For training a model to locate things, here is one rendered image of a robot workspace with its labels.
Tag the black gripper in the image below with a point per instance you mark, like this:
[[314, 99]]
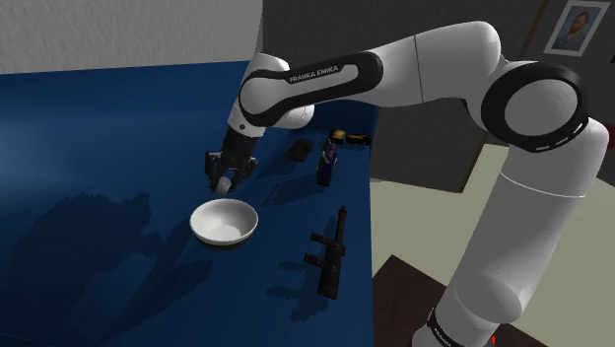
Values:
[[238, 149]]

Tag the small white round thing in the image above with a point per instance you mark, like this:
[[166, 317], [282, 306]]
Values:
[[223, 185]]

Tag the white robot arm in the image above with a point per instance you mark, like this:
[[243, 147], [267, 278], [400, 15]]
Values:
[[528, 216]]

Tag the white bowl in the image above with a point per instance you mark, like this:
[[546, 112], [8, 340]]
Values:
[[224, 222]]

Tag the flat black box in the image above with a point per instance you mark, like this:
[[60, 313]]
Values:
[[300, 149]]

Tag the dark blue bottle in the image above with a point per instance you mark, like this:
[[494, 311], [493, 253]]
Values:
[[326, 166]]

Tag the small brass bell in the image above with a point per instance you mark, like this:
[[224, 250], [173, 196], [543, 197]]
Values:
[[338, 135]]

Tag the black toy gun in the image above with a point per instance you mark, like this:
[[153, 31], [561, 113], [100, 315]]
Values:
[[331, 259]]

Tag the black and yellow thing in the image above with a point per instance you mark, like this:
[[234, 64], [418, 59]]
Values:
[[359, 139]]

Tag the dark brown robot stand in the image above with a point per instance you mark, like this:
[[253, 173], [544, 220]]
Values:
[[403, 307]]

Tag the framed portrait picture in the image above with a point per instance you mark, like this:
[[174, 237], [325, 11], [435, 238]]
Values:
[[574, 28]]

